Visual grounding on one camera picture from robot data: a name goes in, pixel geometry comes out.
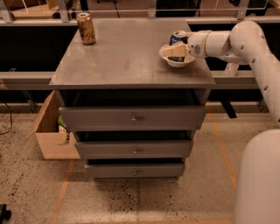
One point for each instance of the grey middle drawer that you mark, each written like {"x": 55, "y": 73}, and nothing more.
{"x": 135, "y": 149}

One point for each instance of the grey drawer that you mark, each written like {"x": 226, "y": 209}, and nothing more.
{"x": 133, "y": 118}
{"x": 135, "y": 149}
{"x": 134, "y": 171}

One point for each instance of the metal railing frame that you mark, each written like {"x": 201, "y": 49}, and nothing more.
{"x": 33, "y": 43}

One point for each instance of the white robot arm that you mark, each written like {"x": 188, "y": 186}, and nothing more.
{"x": 258, "y": 185}

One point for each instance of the grey bottom drawer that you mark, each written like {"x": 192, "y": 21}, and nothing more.
{"x": 134, "y": 171}

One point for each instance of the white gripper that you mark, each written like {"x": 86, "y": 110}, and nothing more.
{"x": 197, "y": 45}

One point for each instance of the black object floor corner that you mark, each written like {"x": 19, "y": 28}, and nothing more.
{"x": 5, "y": 214}

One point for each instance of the open cardboard box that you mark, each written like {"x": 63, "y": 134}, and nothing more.
{"x": 54, "y": 144}

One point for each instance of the grey top drawer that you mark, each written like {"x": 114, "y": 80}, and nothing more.
{"x": 133, "y": 118}

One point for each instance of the gold brown drink can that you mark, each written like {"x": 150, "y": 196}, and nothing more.
{"x": 86, "y": 28}

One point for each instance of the blue pepsi can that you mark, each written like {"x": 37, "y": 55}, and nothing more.
{"x": 178, "y": 36}

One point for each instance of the white paper bowl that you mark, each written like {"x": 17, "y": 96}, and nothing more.
{"x": 188, "y": 59}

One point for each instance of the grey drawer cabinet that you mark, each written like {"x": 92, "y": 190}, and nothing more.
{"x": 124, "y": 69}

